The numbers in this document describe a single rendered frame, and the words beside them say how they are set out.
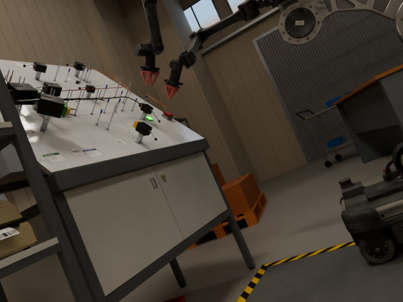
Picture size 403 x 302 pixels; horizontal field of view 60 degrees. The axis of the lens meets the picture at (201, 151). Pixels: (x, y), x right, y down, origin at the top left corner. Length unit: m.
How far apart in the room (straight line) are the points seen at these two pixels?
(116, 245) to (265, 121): 6.82
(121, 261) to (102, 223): 0.16
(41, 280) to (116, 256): 0.29
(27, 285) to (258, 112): 6.97
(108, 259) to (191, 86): 6.05
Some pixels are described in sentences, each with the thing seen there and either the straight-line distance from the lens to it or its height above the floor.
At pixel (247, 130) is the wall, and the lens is 8.09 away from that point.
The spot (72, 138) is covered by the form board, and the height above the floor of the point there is 1.02.
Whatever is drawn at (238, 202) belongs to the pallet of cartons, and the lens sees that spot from 3.60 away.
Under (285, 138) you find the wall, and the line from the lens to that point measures 7.95.
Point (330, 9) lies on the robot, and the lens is 1.83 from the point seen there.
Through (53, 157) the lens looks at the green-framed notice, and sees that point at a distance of 1.39.
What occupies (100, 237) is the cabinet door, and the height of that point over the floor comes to 0.59.
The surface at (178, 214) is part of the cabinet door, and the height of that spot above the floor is 0.52.
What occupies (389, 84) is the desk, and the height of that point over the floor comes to 0.73.
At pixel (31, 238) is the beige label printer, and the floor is 0.69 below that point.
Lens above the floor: 0.65
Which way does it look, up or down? 4 degrees up
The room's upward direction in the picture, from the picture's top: 24 degrees counter-clockwise
